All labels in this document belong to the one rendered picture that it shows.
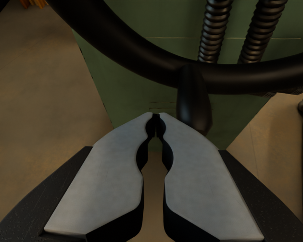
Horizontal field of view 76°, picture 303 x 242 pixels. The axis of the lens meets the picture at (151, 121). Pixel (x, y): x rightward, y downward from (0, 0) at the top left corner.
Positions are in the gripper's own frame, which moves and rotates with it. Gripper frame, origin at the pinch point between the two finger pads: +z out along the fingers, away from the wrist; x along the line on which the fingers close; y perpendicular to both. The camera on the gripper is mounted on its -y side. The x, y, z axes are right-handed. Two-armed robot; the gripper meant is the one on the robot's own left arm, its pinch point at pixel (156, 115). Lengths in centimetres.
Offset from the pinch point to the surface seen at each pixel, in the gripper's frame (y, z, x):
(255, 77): -0.7, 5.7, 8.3
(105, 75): 7.8, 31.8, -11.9
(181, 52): 1.8, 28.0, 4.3
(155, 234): 66, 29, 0
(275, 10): -5.6, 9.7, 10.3
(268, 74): -1.0, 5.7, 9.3
